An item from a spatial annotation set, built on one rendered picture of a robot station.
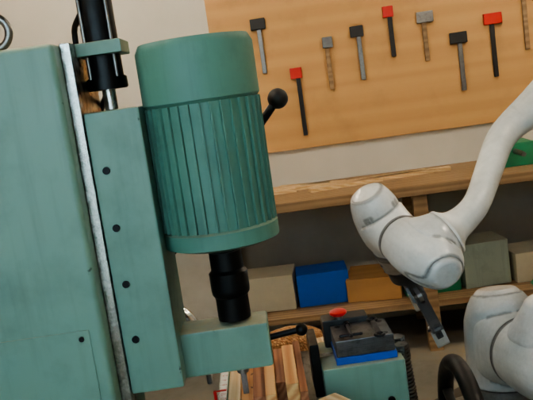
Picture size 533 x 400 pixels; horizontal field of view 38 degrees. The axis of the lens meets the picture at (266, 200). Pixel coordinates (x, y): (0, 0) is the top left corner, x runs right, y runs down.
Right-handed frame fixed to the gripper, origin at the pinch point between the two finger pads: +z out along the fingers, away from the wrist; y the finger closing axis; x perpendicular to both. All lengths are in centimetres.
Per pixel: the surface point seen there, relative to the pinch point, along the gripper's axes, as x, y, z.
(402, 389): -12, 45, -35
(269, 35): 9, -278, 25
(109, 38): -25, 21, -101
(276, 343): -30.2, 16.2, -30.5
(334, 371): -20, 42, -42
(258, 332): -27, 42, -56
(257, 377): -32, 36, -44
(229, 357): -33, 42, -55
